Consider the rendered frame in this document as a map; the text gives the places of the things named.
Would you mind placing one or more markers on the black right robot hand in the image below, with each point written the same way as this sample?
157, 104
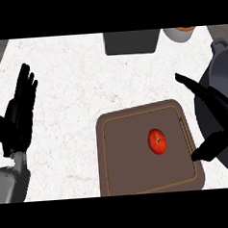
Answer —
220, 107

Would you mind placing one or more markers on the red tomato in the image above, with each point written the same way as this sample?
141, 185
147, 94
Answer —
157, 141

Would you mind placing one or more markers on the brown tray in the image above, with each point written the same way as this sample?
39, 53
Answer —
141, 149

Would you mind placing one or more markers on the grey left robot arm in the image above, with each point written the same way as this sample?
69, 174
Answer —
10, 182

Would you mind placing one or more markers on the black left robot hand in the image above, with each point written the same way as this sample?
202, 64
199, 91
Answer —
18, 117

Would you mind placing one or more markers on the dark grey pot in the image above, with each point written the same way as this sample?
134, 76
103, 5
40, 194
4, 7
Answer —
221, 76

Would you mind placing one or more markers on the dark grey square appliance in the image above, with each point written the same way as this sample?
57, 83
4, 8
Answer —
130, 42

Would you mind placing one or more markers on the white cup with orange content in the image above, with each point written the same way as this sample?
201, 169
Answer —
179, 34

